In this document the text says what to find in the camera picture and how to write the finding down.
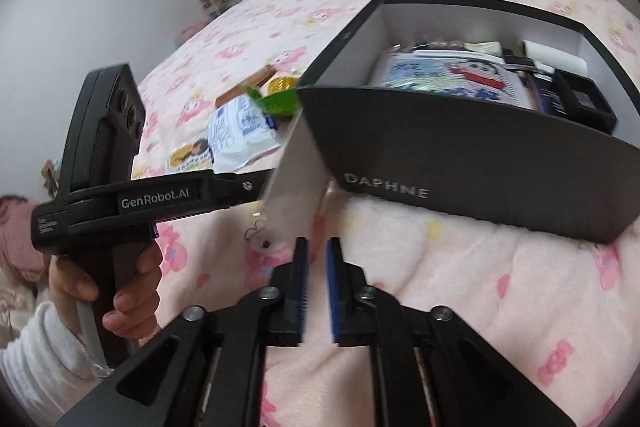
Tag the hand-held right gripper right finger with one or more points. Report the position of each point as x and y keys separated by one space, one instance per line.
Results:
x=334 y=297

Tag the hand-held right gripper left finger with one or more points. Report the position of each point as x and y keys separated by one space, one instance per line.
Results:
x=301 y=292

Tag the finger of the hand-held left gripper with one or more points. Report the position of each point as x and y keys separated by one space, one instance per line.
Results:
x=240 y=189

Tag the yellow green snack packet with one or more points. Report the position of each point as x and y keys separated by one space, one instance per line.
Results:
x=280 y=103

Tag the black cardboard box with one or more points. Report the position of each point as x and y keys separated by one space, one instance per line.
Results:
x=450 y=157

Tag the person's left forearm white sleeve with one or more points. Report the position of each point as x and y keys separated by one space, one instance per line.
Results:
x=40 y=342

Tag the person's left hand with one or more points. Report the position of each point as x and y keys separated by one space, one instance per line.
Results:
x=137 y=292

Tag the white blue snack packet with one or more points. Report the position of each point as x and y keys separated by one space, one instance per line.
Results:
x=240 y=132

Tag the small cartoon figure packet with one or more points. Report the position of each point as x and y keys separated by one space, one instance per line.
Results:
x=190 y=155

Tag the brown wooden comb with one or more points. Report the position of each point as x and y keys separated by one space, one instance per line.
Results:
x=245 y=88

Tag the pink cloth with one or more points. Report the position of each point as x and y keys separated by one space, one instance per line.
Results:
x=20 y=232

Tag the pink printed blanket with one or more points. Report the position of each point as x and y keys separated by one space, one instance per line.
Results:
x=475 y=307

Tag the large cartoon printed packet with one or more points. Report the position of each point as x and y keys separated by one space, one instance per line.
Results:
x=450 y=78

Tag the dark purple packet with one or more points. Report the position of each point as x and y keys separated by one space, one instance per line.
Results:
x=542 y=95

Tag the black plastic case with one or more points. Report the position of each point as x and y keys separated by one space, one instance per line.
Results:
x=585 y=105

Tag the small white carton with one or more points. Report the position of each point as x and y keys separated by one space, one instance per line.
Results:
x=555 y=55

